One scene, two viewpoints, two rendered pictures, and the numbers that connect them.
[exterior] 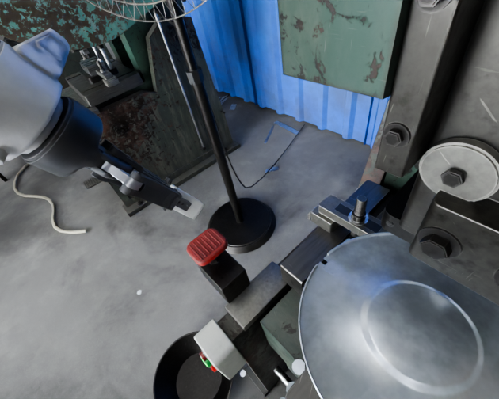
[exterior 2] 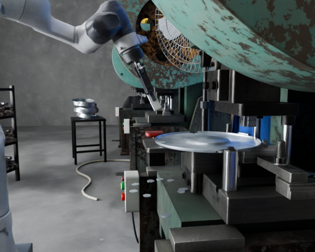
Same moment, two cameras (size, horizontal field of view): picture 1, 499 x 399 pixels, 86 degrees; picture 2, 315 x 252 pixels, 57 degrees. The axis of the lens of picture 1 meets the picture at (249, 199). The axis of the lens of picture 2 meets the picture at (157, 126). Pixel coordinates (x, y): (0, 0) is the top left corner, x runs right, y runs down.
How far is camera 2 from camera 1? 0.83 m
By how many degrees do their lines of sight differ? 44
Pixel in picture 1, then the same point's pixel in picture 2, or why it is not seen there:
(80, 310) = (62, 231)
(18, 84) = (133, 37)
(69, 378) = not seen: outside the picture
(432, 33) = not seen: hidden behind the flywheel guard
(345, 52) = not seen: hidden behind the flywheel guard
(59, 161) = (129, 56)
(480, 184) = (215, 63)
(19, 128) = (128, 44)
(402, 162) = (202, 61)
